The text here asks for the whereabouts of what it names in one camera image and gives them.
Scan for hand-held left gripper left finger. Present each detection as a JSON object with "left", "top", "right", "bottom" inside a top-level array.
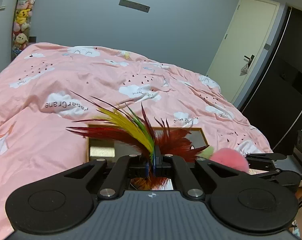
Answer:
[{"left": 63, "top": 154, "right": 153, "bottom": 200}]

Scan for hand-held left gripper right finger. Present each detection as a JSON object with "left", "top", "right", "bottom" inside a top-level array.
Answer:
[{"left": 153, "top": 154, "right": 243, "bottom": 200}]

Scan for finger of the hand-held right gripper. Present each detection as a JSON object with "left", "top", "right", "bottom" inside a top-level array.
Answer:
[
  {"left": 250, "top": 166, "right": 283, "bottom": 181},
  {"left": 245, "top": 153, "right": 288, "bottom": 163}
]

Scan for pink fluffy pom-pom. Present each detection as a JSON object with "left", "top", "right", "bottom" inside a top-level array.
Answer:
[{"left": 211, "top": 148, "right": 250, "bottom": 173}]

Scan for colourful feather toy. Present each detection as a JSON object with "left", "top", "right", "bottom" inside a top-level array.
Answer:
[{"left": 66, "top": 90, "right": 215, "bottom": 191}]

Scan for orange cardboard box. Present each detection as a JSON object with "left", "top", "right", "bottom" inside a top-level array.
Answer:
[{"left": 87, "top": 124, "right": 209, "bottom": 191}]

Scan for dark cabinet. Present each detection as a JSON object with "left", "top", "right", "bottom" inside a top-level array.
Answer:
[{"left": 241, "top": 5, "right": 302, "bottom": 153}]

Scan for cream door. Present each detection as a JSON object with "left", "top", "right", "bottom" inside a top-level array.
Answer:
[{"left": 206, "top": 0, "right": 285, "bottom": 103}]

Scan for pink printed blanket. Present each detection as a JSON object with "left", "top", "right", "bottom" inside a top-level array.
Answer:
[{"left": 0, "top": 42, "right": 274, "bottom": 230}]

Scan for clear tube of plush toys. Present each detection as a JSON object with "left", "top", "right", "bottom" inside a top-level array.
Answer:
[{"left": 11, "top": 0, "right": 39, "bottom": 60}]

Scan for grey wall panel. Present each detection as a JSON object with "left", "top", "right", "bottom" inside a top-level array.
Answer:
[{"left": 118, "top": 0, "right": 150, "bottom": 13}]

